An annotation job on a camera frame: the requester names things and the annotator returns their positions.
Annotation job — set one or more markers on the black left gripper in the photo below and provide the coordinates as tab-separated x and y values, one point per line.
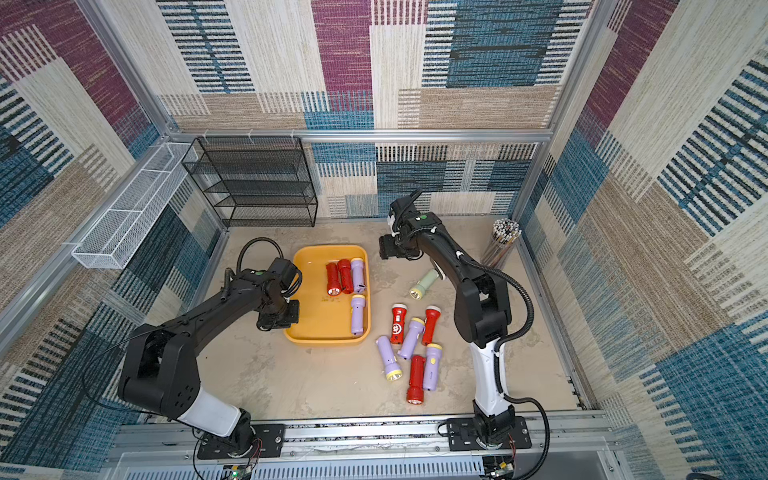
271	324

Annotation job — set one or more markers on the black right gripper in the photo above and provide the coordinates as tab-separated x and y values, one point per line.
391	246

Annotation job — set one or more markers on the yellow plastic storage tray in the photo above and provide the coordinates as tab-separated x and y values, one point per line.
324	320

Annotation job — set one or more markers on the mint green flashlight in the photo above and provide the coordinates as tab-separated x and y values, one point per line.
422	286

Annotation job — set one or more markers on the red flashlight two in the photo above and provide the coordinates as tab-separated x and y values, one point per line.
334	287

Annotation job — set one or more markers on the red flashlight one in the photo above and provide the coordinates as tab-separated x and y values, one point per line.
345	274

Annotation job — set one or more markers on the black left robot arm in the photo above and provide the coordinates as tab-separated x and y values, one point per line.
160	371

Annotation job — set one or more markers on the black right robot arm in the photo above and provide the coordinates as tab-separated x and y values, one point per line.
491	308

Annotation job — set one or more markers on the red flashlight white logo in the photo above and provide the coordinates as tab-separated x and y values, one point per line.
399	313

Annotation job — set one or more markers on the red flashlight upper right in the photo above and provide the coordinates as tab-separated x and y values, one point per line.
433	314

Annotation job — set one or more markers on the clear cup of pencils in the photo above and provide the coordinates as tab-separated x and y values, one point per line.
505	233

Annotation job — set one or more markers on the black mesh shelf rack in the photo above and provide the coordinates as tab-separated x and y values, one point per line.
254	181

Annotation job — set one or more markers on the red flashlight bottom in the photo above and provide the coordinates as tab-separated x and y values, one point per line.
415	392

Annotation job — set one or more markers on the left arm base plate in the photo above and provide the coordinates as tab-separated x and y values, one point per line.
240	441

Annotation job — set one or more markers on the aluminium front rail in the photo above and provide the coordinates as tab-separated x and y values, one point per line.
573	444

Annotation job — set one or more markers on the white wire wall basket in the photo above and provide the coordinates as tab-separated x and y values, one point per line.
117	235

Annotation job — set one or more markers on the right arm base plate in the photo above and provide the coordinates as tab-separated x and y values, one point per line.
489	433

